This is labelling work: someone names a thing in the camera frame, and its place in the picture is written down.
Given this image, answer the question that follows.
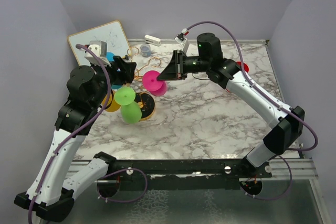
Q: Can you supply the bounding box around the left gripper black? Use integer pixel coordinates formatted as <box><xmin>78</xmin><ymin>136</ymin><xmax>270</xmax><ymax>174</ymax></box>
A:
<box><xmin>90</xmin><ymin>55</ymin><xmax>137</xmax><ymax>109</ymax></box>

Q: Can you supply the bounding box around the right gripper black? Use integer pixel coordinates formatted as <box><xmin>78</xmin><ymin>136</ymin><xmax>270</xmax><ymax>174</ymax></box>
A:
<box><xmin>156</xmin><ymin>50</ymin><xmax>209</xmax><ymax>82</ymax></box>

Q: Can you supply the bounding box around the pink wine glass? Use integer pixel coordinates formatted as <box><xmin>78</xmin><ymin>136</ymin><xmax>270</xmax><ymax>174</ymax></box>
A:
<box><xmin>142</xmin><ymin>70</ymin><xmax>167</xmax><ymax>97</ymax></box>

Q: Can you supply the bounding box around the red wine glass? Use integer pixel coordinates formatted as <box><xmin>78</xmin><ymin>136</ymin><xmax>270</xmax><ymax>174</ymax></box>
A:
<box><xmin>236</xmin><ymin>61</ymin><xmax>249</xmax><ymax>73</ymax></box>

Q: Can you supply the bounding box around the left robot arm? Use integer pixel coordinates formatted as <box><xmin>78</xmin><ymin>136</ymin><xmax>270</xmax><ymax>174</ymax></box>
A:
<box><xmin>14</xmin><ymin>56</ymin><xmax>137</xmax><ymax>223</ymax></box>

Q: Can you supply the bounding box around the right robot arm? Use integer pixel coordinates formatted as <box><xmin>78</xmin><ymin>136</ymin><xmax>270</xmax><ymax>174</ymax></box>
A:
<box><xmin>157</xmin><ymin>33</ymin><xmax>305</xmax><ymax>177</ymax></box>

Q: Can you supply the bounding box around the blue wine glass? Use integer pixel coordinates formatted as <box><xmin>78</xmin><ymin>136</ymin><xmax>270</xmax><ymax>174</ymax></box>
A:
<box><xmin>107</xmin><ymin>52</ymin><xmax>122</xmax><ymax>90</ymax></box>

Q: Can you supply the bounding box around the orange wine glass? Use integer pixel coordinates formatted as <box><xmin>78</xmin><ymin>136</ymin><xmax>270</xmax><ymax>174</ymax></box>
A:
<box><xmin>105</xmin><ymin>90</ymin><xmax>121</xmax><ymax>113</ymax></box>

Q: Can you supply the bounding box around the green wine glass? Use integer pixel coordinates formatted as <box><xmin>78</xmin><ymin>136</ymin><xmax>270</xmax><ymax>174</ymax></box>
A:
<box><xmin>114</xmin><ymin>86</ymin><xmax>142</xmax><ymax>124</ymax></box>

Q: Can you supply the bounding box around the small clear plastic cup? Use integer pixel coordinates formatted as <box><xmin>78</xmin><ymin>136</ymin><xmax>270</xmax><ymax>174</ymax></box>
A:
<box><xmin>140</xmin><ymin>44</ymin><xmax>152</xmax><ymax>58</ymax></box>

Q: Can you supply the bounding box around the white eraser box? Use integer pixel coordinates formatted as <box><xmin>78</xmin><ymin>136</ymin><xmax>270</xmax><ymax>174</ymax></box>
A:
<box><xmin>144</xmin><ymin>35</ymin><xmax>161</xmax><ymax>46</ymax></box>

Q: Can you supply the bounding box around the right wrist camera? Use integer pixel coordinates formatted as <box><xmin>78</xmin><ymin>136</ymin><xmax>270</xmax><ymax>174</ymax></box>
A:
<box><xmin>175</xmin><ymin>28</ymin><xmax>190</xmax><ymax>54</ymax></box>

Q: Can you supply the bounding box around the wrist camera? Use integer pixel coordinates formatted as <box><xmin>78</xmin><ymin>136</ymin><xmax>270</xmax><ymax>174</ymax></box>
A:
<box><xmin>85</xmin><ymin>40</ymin><xmax>111</xmax><ymax>67</ymax></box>
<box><xmin>175</xmin><ymin>28</ymin><xmax>190</xmax><ymax>54</ymax></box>

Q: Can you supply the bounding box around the gold wire glass rack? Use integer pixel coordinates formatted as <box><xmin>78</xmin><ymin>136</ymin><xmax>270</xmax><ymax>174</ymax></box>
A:
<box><xmin>127</xmin><ymin>46</ymin><xmax>162</xmax><ymax>121</ymax></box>

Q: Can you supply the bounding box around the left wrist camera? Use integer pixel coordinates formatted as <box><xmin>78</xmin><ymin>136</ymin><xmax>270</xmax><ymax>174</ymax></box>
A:
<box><xmin>85</xmin><ymin>40</ymin><xmax>111</xmax><ymax>67</ymax></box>

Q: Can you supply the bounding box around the small whiteboard gold frame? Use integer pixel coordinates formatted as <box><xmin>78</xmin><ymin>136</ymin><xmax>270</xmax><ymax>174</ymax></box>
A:
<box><xmin>68</xmin><ymin>20</ymin><xmax>130</xmax><ymax>65</ymax></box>

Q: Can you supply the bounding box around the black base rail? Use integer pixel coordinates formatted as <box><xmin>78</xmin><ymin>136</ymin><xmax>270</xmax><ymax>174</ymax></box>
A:
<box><xmin>103</xmin><ymin>159</ymin><xmax>272</xmax><ymax>191</ymax></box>

